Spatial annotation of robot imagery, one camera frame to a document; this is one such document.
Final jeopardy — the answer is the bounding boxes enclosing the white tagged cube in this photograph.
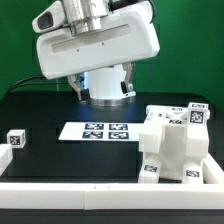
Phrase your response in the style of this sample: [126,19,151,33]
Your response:
[7,129,26,148]
[188,102,210,126]

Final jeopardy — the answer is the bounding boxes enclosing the white right border rail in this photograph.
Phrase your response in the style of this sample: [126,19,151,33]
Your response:
[203,154,224,185]

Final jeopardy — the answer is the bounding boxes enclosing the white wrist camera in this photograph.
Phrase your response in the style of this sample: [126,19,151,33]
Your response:
[32,0,67,33]

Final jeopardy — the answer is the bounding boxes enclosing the black cables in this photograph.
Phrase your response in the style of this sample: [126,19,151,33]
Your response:
[5,75,73,95]

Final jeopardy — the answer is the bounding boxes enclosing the white chair seat with pegs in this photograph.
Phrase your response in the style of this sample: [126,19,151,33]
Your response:
[138,122,209,184]

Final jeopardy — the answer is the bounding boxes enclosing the white left border rail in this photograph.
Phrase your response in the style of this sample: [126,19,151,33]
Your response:
[0,144,13,176]

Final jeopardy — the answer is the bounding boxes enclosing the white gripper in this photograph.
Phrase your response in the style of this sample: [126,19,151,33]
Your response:
[36,1,160,101]

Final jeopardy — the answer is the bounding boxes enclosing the white front border rail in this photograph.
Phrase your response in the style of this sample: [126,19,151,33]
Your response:
[0,183,224,210]

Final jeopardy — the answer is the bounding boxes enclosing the white border rail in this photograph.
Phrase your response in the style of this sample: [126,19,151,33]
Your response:
[0,183,224,210]
[203,154,224,185]
[0,144,13,176]

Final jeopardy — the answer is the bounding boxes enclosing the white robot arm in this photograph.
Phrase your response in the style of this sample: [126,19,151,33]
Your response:
[32,0,160,106]

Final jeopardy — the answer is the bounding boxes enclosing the white marker sheet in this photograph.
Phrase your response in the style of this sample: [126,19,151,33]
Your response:
[59,122,143,142]

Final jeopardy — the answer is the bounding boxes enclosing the white chair back frame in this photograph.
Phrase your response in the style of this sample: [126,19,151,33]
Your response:
[139,105,209,159]

